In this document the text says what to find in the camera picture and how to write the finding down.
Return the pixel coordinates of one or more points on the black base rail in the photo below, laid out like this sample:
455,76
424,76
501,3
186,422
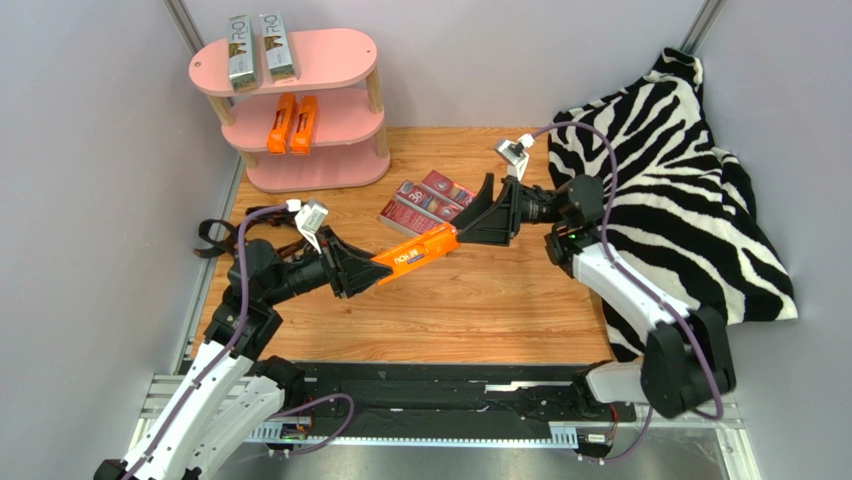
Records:
412,404

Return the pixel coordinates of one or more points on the orange toothpaste box diagonal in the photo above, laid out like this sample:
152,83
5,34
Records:
306,121

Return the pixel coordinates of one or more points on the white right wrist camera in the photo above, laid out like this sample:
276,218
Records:
515,155

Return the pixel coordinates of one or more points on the teal silver toothpaste box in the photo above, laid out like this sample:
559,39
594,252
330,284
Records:
242,69

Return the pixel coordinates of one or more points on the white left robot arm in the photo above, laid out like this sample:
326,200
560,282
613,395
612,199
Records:
230,390

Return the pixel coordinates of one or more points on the red toothpaste box middle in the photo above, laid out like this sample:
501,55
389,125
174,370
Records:
426,202

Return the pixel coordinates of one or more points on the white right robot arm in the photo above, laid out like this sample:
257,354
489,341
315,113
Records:
686,361

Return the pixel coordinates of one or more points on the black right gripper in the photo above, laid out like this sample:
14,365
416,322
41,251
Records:
510,209

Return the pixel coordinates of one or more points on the zebra print cloth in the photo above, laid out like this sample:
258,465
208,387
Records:
684,212

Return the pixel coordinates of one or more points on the red toothpaste box back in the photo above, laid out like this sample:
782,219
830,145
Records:
447,189

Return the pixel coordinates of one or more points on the pink three-tier shelf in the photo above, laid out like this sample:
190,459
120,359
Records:
339,67

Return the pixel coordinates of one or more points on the red toothpaste box front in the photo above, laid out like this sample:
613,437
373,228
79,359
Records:
406,220

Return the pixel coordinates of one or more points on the orange toothpaste box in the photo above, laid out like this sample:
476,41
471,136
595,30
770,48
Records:
418,251
280,132

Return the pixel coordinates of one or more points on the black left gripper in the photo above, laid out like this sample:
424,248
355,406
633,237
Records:
348,269

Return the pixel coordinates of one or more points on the red toothpaste box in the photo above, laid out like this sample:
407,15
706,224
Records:
447,189
426,202
406,220

